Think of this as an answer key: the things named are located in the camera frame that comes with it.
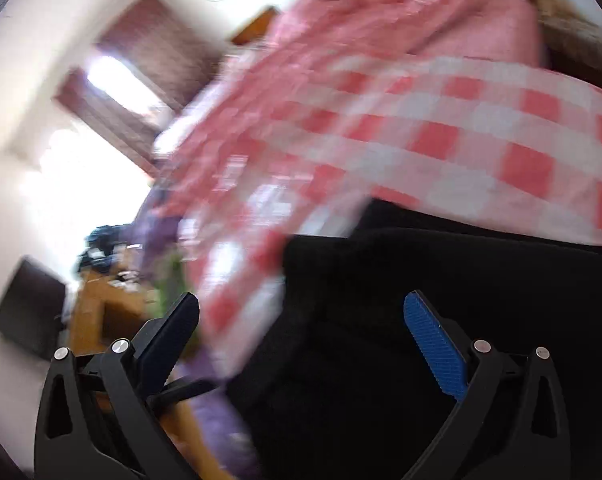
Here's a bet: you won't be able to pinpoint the wooden desk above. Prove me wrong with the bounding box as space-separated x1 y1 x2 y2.
68 245 231 479

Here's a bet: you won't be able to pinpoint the brown wooden nightstand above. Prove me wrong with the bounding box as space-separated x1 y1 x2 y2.
231 6 279 47

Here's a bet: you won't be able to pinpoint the dark red curtain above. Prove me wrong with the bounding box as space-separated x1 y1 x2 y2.
54 0 221 177

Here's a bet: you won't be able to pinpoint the black pants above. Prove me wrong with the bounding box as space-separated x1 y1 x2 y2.
226 200 602 479

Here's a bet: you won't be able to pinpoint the pink crumpled quilt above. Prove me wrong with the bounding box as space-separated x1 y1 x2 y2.
225 0 550 111

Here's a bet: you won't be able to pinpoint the pink checkered bed sheet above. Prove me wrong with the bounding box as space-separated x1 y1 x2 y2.
146 55 602 374

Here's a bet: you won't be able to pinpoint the green cloth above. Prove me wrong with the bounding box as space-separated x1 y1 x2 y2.
150 251 203 356

